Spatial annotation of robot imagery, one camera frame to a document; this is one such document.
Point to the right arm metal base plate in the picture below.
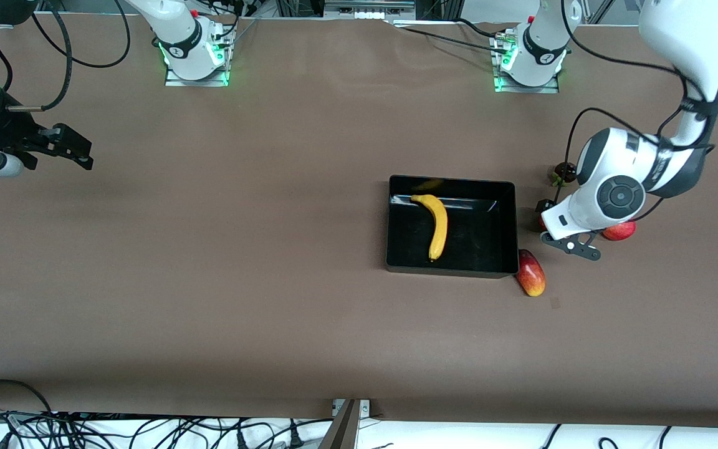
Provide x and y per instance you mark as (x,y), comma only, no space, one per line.
(175,81)

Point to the dark purple mangosteen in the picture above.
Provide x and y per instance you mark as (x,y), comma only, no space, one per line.
(562,169)

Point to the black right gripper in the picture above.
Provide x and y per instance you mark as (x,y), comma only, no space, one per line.
(5,133)

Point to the aluminium frame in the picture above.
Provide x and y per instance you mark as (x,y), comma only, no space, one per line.
(365,5)

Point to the yellow banana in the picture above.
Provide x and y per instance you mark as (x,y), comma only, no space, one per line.
(440,224)

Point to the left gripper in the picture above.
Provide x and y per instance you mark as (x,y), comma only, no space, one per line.
(545,206)

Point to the red yellow mango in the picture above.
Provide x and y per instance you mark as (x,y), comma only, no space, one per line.
(531,273)

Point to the small red yellow apple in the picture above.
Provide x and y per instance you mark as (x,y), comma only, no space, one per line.
(543,223)

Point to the black plastic box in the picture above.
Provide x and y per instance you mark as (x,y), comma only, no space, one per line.
(471,243)

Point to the silver metal bracket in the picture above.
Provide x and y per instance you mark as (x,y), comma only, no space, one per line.
(365,408)

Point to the grey metal post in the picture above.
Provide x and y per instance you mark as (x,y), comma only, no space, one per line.
(340,433)

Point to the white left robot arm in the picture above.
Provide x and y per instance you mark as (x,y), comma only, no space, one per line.
(677,37)

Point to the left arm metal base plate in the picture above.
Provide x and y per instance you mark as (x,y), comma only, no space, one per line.
(552,87)

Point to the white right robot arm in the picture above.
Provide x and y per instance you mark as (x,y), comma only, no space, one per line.
(175,25)

